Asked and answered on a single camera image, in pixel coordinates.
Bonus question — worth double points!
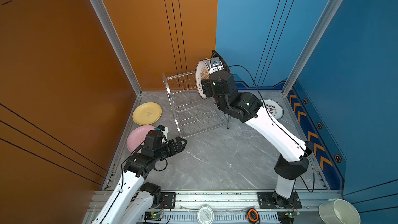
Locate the yellow round plate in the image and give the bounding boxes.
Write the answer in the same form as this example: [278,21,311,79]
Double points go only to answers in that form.
[133,102,162,125]

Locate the white bucket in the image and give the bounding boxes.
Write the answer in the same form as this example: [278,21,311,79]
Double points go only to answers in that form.
[318,199,361,224]

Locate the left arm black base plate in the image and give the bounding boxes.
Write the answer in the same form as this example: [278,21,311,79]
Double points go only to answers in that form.
[133,192,176,209]

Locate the white plate black characters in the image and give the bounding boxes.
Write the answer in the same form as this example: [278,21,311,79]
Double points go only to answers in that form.
[264,99,284,120]

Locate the orange black tape measure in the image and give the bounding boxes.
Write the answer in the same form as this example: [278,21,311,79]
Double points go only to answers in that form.
[246,208,261,224]

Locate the black floral square plate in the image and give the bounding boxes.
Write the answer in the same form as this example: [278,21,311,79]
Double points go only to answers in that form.
[211,50,230,72]

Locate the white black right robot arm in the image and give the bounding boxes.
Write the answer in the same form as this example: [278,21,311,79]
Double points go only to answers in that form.
[197,70,311,208]

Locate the white round lid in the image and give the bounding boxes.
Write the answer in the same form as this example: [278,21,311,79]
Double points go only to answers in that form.
[197,205,215,224]

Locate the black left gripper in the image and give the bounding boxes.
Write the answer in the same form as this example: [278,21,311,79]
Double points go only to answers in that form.
[153,136,187,163]

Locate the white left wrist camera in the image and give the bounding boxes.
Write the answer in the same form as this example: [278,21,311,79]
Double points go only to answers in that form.
[155,125,169,142]

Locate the green circuit board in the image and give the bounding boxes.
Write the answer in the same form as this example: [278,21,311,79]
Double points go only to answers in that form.
[143,212,164,223]

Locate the steel wire dish rack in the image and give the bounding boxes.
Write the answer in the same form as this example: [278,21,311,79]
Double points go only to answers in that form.
[162,71,231,138]

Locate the pink round plate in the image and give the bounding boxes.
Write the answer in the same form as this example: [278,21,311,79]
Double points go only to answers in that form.
[126,125,155,152]

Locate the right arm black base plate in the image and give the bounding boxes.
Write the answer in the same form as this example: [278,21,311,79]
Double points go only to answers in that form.
[257,192,302,209]

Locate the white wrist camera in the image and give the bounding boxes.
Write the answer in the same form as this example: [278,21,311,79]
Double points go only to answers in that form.
[209,57,224,74]
[155,125,169,142]

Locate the white plate orange sunburst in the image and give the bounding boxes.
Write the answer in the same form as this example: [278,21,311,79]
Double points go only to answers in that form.
[195,59,210,99]

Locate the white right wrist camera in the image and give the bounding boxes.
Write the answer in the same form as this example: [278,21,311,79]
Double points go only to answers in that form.
[209,57,224,74]

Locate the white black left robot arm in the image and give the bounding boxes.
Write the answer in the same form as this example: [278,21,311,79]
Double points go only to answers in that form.
[93,129,188,224]

